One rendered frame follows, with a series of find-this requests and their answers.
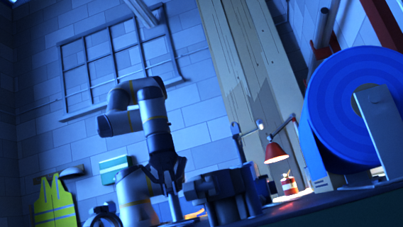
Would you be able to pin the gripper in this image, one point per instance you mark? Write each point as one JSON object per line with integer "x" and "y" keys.
{"x": 162, "y": 161}

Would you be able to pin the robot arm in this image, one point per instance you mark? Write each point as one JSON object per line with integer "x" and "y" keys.
{"x": 153, "y": 107}

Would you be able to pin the grey bench vise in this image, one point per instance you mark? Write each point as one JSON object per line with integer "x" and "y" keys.
{"x": 226, "y": 192}

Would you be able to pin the grey clamp stand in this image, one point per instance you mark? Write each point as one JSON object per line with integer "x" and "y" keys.
{"x": 236, "y": 138}

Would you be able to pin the white hard hat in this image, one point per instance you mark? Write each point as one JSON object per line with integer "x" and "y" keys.
{"x": 71, "y": 173}

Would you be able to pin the red desk lamp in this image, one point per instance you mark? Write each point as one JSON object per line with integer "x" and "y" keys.
{"x": 275, "y": 152}

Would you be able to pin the yellow safety vest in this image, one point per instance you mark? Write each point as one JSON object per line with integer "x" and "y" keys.
{"x": 55, "y": 204}

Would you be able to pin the orange white striped can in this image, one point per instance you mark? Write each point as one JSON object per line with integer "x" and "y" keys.
{"x": 289, "y": 185}

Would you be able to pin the pale wooden plank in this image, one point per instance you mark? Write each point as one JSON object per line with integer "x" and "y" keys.
{"x": 252, "y": 78}

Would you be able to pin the white box blue labels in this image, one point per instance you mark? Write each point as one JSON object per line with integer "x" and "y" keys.
{"x": 321, "y": 181}

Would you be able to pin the grey ceiling beam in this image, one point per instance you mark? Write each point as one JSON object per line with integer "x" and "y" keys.
{"x": 141, "y": 12}

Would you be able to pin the blue sheeting roll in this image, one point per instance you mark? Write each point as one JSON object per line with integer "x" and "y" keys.
{"x": 327, "y": 126}

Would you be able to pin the grey upright pipe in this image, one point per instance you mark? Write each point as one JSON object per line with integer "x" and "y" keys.
{"x": 318, "y": 41}

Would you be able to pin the grey roll stand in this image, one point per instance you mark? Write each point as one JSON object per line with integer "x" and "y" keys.
{"x": 382, "y": 132}

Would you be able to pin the red steel beam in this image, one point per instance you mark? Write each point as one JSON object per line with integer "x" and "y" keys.
{"x": 382, "y": 22}

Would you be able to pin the grey spigot post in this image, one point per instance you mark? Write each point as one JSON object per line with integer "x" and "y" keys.
{"x": 175, "y": 206}

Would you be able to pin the teal wall box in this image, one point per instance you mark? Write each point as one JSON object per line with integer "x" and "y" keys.
{"x": 114, "y": 170}

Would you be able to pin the barred wall window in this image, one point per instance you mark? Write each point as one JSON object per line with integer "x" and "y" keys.
{"x": 110, "y": 66}

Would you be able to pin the red wall bracket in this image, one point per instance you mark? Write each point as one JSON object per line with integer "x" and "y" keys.
{"x": 324, "y": 52}

